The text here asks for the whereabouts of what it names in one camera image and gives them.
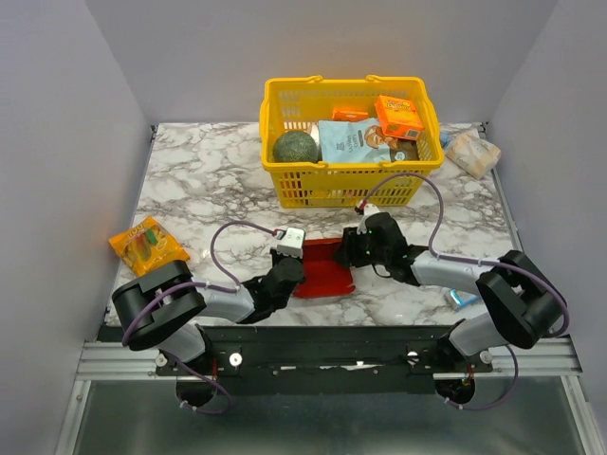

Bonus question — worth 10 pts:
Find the red paper box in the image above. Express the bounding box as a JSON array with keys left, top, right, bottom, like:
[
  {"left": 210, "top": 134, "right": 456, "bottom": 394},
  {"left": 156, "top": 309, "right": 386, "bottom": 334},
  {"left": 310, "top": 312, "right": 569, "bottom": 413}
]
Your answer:
[{"left": 294, "top": 238, "right": 356, "bottom": 299}]

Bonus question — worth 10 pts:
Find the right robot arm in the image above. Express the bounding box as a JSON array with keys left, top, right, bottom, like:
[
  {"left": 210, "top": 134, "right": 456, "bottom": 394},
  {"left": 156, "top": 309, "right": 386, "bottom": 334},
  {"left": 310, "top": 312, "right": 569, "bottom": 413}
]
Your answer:
[{"left": 334, "top": 211, "right": 568, "bottom": 372}]

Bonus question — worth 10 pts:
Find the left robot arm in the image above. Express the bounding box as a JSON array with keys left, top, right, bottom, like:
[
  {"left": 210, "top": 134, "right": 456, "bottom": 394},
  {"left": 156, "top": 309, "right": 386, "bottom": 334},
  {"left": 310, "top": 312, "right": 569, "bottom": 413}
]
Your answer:
[{"left": 112, "top": 249, "right": 305, "bottom": 374}]

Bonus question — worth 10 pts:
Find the large orange snack box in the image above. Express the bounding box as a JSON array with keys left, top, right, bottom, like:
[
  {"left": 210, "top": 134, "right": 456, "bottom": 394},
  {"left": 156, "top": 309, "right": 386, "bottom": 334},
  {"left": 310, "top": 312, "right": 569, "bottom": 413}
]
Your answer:
[{"left": 375, "top": 95, "right": 424, "bottom": 141}]

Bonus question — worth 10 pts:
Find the small orange flat box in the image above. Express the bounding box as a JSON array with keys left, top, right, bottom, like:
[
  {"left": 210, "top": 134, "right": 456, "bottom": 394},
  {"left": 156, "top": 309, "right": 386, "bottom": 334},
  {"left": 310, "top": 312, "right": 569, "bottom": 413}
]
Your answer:
[{"left": 331, "top": 108, "right": 369, "bottom": 122}]

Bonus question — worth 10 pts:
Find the blue small packet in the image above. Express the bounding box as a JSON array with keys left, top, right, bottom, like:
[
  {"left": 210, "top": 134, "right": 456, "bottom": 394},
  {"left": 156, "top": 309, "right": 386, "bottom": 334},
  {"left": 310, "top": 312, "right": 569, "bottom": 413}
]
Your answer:
[{"left": 445, "top": 289, "right": 479, "bottom": 311}]

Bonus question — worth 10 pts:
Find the light blue chips bag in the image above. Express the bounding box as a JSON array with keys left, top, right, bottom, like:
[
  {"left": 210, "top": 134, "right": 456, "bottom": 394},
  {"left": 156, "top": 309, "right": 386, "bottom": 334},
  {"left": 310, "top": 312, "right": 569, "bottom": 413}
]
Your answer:
[{"left": 318, "top": 118, "right": 419, "bottom": 164}]

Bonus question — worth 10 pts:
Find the green round melon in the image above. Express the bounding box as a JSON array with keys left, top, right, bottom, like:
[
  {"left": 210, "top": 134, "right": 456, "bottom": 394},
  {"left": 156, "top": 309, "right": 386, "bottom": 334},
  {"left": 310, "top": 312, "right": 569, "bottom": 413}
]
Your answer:
[{"left": 273, "top": 130, "right": 319, "bottom": 163}]

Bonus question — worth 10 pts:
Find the blue item behind basket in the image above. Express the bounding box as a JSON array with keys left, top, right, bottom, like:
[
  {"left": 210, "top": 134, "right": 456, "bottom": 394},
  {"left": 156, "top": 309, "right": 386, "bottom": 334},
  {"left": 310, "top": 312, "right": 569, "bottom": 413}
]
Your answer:
[{"left": 439, "top": 131, "right": 451, "bottom": 148}]

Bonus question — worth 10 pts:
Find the beige tissue packet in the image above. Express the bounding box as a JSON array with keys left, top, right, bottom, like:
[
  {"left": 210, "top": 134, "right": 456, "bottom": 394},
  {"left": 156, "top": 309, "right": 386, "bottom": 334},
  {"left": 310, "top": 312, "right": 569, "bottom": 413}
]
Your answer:
[{"left": 446, "top": 129, "right": 502, "bottom": 180}]

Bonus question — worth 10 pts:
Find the orange gummy candy bag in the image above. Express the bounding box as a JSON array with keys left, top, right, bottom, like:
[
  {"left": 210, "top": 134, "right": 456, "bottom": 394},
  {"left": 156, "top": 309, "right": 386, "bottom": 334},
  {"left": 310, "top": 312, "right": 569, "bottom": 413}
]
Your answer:
[{"left": 109, "top": 216, "right": 190, "bottom": 277}]

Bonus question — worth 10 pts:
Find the yellow plastic shopping basket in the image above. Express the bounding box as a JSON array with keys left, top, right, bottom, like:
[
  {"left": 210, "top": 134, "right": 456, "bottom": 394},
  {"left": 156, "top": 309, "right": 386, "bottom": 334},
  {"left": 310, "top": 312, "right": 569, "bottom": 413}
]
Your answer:
[{"left": 259, "top": 75, "right": 444, "bottom": 209}]

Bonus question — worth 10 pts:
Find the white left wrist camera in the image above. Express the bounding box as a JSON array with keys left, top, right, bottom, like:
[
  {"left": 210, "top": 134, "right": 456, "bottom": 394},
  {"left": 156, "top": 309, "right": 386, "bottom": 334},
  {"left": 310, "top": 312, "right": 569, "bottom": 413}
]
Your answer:
[{"left": 276, "top": 227, "right": 305, "bottom": 259}]

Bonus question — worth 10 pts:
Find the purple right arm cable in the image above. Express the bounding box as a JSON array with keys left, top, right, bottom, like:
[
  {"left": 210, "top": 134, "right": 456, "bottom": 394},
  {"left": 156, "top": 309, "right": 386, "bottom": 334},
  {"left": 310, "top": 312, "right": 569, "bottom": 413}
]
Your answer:
[{"left": 354, "top": 172, "right": 569, "bottom": 337}]

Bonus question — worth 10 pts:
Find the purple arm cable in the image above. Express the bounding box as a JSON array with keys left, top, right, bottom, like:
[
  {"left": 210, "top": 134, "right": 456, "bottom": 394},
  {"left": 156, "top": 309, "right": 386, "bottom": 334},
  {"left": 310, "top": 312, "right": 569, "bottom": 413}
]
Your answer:
[
  {"left": 354, "top": 172, "right": 569, "bottom": 337},
  {"left": 121, "top": 221, "right": 285, "bottom": 347}
]

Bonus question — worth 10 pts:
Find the black mounting base plate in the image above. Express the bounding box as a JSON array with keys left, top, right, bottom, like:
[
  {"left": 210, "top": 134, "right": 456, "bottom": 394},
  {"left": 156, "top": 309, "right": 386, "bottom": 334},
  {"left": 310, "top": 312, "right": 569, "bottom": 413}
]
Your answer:
[{"left": 97, "top": 321, "right": 494, "bottom": 397}]

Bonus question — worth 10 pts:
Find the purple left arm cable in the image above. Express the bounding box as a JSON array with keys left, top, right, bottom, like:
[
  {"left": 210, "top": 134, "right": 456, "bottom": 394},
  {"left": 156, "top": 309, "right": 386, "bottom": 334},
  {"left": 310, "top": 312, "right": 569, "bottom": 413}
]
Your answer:
[{"left": 121, "top": 221, "right": 285, "bottom": 347}]

